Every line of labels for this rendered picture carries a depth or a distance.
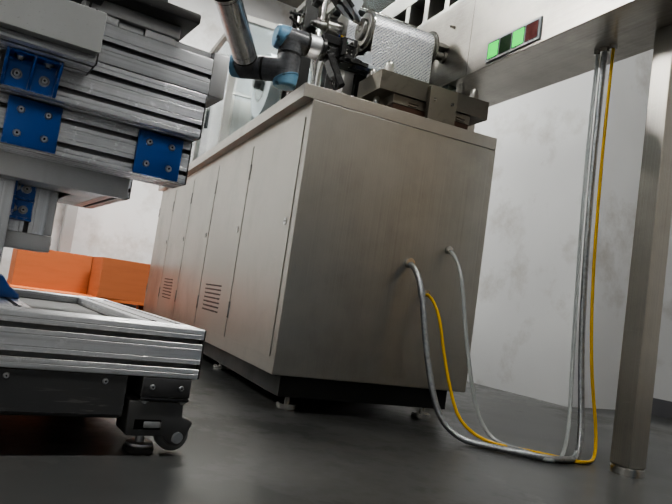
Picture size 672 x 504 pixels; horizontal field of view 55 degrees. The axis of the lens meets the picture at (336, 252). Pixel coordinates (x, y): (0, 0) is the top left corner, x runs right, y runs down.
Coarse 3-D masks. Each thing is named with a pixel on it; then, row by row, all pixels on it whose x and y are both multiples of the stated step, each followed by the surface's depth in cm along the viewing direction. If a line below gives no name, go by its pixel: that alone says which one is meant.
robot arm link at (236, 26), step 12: (216, 0) 173; (228, 0) 172; (240, 0) 177; (228, 12) 177; (240, 12) 179; (228, 24) 182; (240, 24) 182; (228, 36) 187; (240, 36) 186; (240, 48) 190; (252, 48) 193; (240, 60) 195; (252, 60) 197; (240, 72) 201; (252, 72) 200
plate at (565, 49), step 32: (480, 0) 218; (512, 0) 201; (544, 0) 187; (576, 0) 174; (608, 0) 163; (640, 0) 155; (448, 32) 233; (480, 32) 214; (544, 32) 184; (576, 32) 176; (608, 32) 173; (640, 32) 171; (448, 64) 230; (480, 64) 211; (512, 64) 203; (544, 64) 200; (576, 64) 197; (608, 64) 193; (480, 96) 236; (512, 96) 231
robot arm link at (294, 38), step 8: (280, 24) 199; (280, 32) 197; (288, 32) 198; (296, 32) 199; (304, 32) 201; (272, 40) 202; (280, 40) 198; (288, 40) 198; (296, 40) 199; (304, 40) 200; (280, 48) 199; (288, 48) 198; (296, 48) 199; (304, 48) 201; (304, 56) 204
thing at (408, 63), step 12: (372, 48) 214; (384, 48) 216; (396, 48) 218; (372, 60) 214; (384, 60) 216; (396, 60) 218; (408, 60) 220; (420, 60) 222; (396, 72) 218; (408, 72) 219; (420, 72) 221
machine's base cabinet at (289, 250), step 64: (320, 128) 178; (384, 128) 186; (192, 192) 314; (256, 192) 212; (320, 192) 177; (384, 192) 186; (448, 192) 195; (192, 256) 289; (256, 256) 200; (320, 256) 177; (384, 256) 185; (448, 256) 194; (192, 320) 267; (256, 320) 189; (320, 320) 177; (384, 320) 185; (448, 320) 194; (320, 384) 181; (384, 384) 185
